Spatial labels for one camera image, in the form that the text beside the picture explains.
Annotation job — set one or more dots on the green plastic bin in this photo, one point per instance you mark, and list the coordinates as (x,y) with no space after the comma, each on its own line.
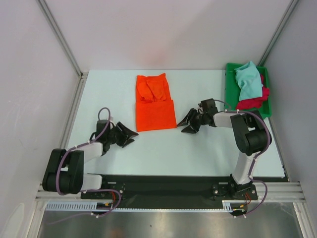
(232,91)

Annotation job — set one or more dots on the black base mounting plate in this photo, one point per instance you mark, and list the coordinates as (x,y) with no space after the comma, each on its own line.
(156,192)

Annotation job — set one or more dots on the aluminium corner post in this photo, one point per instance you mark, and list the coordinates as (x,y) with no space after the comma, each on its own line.
(279,30)
(53,24)

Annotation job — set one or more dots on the right aluminium corner post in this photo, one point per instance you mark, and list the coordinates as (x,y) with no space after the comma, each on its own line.
(279,30)

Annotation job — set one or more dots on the teal t shirt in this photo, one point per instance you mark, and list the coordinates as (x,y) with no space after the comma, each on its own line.
(249,81)

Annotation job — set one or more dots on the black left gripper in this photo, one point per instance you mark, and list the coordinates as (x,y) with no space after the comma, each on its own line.
(124,136)

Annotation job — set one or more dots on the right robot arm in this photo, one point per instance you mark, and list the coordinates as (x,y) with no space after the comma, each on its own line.
(251,134)

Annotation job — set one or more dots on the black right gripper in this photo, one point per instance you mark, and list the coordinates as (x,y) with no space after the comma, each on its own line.
(194,120)

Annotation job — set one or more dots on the white slotted cable duct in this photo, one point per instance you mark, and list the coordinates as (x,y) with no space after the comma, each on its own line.
(74,206)

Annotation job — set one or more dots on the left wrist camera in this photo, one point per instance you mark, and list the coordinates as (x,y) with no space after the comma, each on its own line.
(111,121)

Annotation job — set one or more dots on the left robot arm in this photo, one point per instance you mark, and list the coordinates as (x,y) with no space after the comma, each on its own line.
(65,170)

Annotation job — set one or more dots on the left aluminium corner post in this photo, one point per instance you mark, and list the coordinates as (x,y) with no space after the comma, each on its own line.
(53,24)

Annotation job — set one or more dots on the red t shirt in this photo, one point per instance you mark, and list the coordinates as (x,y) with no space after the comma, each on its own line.
(254,103)

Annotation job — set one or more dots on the orange t shirt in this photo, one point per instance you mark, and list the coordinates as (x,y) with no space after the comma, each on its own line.
(154,107)

